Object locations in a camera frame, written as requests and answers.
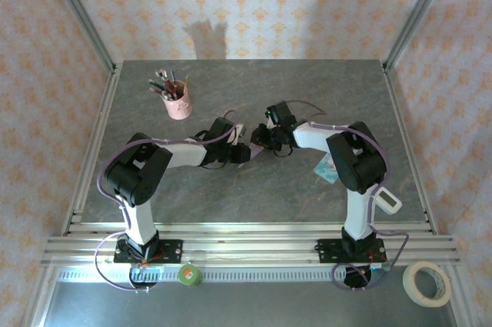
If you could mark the lilac paper sheet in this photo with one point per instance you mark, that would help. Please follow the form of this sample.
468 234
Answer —
256 149

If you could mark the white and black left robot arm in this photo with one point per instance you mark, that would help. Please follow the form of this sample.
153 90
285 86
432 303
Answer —
140 223

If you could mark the teal illustrated paper packet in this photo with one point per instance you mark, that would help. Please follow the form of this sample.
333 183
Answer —
326 173

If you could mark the pink metal pen cup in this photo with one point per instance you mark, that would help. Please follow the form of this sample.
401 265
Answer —
178 107

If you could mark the wooden pencil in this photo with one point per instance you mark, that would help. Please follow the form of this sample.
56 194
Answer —
185 84

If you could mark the red pen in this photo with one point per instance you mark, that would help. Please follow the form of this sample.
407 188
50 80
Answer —
170 87

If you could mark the blue pen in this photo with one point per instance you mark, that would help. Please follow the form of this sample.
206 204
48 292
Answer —
173 79

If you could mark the dark green pen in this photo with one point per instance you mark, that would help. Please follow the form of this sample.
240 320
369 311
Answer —
157 84

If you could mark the white-tipped grey pen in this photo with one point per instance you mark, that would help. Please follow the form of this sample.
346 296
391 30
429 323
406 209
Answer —
161 77

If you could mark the white timer with display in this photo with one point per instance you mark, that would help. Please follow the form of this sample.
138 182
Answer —
389 200

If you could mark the green tape roll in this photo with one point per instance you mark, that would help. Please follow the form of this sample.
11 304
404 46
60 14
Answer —
190 276

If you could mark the small circuit board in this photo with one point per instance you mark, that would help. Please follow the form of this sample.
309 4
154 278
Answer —
148 270
380 270

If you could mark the white masking tape roll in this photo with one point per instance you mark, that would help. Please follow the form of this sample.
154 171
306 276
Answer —
409 281

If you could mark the aluminium mounting rail frame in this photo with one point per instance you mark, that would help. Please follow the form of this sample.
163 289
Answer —
250 244

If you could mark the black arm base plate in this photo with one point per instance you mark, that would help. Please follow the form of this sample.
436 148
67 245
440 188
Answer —
326 252
173 250

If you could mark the aluminium side rail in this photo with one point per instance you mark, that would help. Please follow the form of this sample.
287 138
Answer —
406 131
99 131

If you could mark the aluminium frame post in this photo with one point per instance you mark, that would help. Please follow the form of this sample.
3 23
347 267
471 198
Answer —
419 7
82 15

